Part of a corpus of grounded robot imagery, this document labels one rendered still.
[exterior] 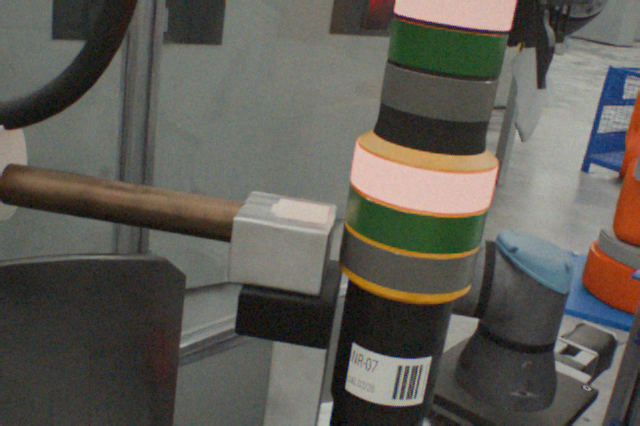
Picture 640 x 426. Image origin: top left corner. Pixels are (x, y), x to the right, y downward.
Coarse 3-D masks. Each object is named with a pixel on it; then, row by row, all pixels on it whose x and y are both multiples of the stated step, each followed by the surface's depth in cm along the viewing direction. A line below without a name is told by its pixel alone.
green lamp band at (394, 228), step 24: (360, 216) 23; (384, 216) 22; (408, 216) 22; (432, 216) 22; (480, 216) 23; (384, 240) 23; (408, 240) 22; (432, 240) 22; (456, 240) 23; (480, 240) 24
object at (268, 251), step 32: (256, 192) 26; (256, 224) 23; (288, 224) 23; (320, 224) 24; (256, 256) 24; (288, 256) 24; (320, 256) 23; (256, 288) 24; (288, 288) 24; (320, 288) 24; (256, 320) 24; (288, 320) 24; (320, 320) 24; (288, 352) 25; (320, 352) 25; (288, 384) 25; (320, 384) 25; (288, 416) 25; (320, 416) 29
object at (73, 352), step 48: (0, 288) 36; (48, 288) 37; (96, 288) 37; (144, 288) 38; (0, 336) 35; (48, 336) 36; (96, 336) 36; (144, 336) 37; (0, 384) 35; (48, 384) 35; (96, 384) 35; (144, 384) 36
